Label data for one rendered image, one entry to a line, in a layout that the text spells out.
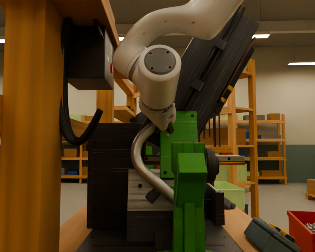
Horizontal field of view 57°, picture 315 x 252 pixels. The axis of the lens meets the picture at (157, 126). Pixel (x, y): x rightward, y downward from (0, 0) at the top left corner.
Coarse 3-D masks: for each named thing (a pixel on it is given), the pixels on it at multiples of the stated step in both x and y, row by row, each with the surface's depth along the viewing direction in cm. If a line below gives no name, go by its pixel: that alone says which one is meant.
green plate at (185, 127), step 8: (176, 112) 91; (184, 112) 91; (192, 112) 91; (176, 120) 90; (184, 120) 90; (192, 120) 90; (176, 128) 89; (184, 128) 89; (192, 128) 89; (160, 136) 89; (176, 136) 89; (184, 136) 89; (192, 136) 89; (160, 144) 88; (168, 144) 88; (160, 152) 87; (168, 152) 87; (160, 160) 86; (168, 160) 86; (160, 168) 85; (168, 168) 85; (160, 176) 85; (168, 176) 84
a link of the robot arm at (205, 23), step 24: (192, 0) 58; (216, 0) 56; (240, 0) 58; (144, 24) 59; (168, 24) 60; (192, 24) 58; (216, 24) 58; (120, 48) 61; (144, 48) 62; (120, 72) 63
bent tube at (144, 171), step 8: (144, 128) 84; (152, 128) 84; (136, 136) 83; (144, 136) 83; (136, 144) 82; (136, 152) 81; (136, 160) 80; (136, 168) 80; (144, 168) 80; (144, 176) 79; (152, 176) 79; (152, 184) 79; (160, 184) 78; (160, 192) 78; (168, 192) 78; (168, 200) 78
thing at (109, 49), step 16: (80, 32) 82; (96, 32) 82; (80, 48) 81; (96, 48) 81; (112, 48) 95; (80, 64) 81; (96, 64) 81; (112, 64) 93; (80, 80) 83; (96, 80) 83; (112, 80) 95
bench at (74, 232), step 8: (72, 216) 118; (80, 216) 118; (64, 224) 106; (72, 224) 106; (80, 224) 106; (64, 232) 96; (72, 232) 96; (80, 232) 96; (88, 232) 96; (64, 240) 88; (72, 240) 88; (80, 240) 88; (64, 248) 81; (72, 248) 81
